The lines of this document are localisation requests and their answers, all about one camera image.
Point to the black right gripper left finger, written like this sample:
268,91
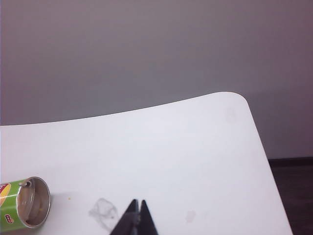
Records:
128,220

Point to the clear plastic film scrap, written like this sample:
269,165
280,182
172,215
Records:
102,208

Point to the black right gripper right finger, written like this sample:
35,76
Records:
146,222

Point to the green Lay's chips tub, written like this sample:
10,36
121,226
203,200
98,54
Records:
9,203

